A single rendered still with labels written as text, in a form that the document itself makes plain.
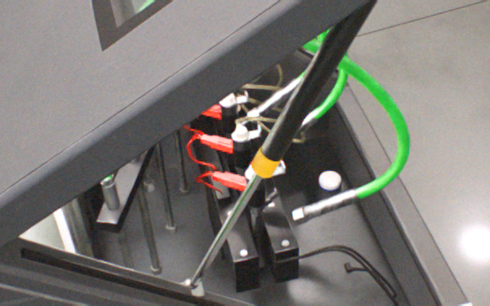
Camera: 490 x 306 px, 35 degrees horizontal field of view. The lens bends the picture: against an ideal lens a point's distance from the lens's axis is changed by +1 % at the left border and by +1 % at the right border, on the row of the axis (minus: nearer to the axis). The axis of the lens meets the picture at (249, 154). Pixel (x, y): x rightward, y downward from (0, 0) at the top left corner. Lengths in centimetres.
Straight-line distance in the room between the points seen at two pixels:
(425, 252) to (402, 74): 184
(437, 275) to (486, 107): 177
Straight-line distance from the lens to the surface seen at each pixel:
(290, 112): 57
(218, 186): 122
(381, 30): 321
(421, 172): 264
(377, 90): 86
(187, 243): 137
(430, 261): 120
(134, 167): 112
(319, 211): 101
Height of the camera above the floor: 190
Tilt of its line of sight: 45 degrees down
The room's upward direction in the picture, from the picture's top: 3 degrees counter-clockwise
